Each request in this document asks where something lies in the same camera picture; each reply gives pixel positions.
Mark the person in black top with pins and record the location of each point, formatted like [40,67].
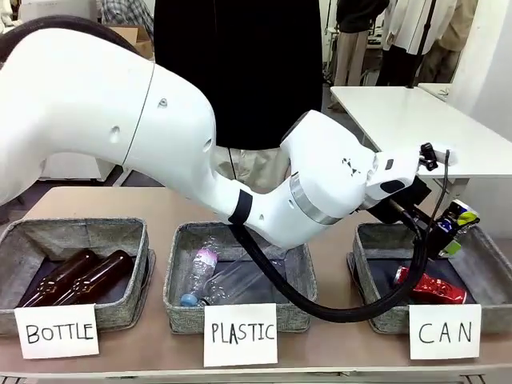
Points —
[240,60]

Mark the white table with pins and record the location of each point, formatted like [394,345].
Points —
[400,116]

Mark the grey fabric basket plastic label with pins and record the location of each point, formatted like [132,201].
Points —
[188,316]

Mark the person in beige clothes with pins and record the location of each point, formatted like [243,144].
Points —
[456,40]

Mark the person in plaid shirt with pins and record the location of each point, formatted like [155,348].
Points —
[128,12]

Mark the white paper sign CAN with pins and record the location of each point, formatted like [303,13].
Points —
[444,332]

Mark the white Franka left arm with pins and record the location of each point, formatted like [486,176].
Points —
[80,100]

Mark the person in white jacket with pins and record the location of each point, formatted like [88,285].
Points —
[404,28]

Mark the crushed red can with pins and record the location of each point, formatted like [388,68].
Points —
[436,288]

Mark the cardboard box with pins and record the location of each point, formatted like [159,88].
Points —
[138,38]

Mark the grey fabric basket can label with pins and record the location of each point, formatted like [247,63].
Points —
[492,256]

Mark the black stand pole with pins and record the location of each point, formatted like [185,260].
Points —
[420,44]

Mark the white paper sign PLASTIC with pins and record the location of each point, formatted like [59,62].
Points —
[240,334]

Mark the white paper sign BOTTLE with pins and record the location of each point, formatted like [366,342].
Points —
[56,332]

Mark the grey fabric basket bottle label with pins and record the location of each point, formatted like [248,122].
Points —
[72,236]

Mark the clear plastic bottle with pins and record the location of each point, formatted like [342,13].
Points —
[236,276]

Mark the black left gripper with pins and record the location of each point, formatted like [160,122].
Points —
[416,200]

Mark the crushed plastic bottle pink label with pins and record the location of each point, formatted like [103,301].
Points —
[202,266]

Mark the person in dark top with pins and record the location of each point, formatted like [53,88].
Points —
[352,40]

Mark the brown glass beer bottle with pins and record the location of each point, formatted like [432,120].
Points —
[92,276]
[60,276]

